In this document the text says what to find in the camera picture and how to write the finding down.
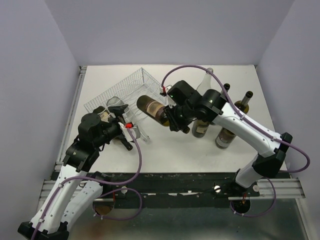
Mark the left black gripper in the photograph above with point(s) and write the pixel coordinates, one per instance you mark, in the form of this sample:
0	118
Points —
118	111

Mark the short clear glass bottle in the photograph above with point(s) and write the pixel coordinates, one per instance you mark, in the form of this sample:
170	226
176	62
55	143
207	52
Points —
130	116

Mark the dark green wine bottle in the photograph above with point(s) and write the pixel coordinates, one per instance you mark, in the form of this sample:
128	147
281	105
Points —
154	109

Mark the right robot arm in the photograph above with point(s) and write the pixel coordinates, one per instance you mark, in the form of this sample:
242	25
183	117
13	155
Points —
271	146

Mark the far right green bottle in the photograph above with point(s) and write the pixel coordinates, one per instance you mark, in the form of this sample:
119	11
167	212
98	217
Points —
243	104

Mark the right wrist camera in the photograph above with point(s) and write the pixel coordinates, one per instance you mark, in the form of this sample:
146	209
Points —
164	92

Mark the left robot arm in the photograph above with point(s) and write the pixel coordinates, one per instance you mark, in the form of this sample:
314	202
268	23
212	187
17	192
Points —
73	191

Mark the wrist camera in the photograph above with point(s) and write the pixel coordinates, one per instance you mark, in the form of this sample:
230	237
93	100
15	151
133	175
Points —
130	131
164	92

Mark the white wire wine rack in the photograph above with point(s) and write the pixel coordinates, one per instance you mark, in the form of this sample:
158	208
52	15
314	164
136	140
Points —
129	90

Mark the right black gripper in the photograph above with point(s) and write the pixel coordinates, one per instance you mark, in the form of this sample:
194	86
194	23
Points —
175	124

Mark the dark labelled wine bottle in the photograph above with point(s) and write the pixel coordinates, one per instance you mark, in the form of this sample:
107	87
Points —
104	114

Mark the olive green wine bottle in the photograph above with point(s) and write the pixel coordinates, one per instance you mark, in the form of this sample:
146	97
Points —
225	89

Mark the aluminium frame rail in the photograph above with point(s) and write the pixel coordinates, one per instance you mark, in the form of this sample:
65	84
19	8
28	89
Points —
285	188

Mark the tall clear glass bottle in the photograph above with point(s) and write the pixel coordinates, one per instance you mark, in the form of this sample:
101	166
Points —
206	82

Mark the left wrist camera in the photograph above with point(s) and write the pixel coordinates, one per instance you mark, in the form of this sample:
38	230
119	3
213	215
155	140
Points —
130	131

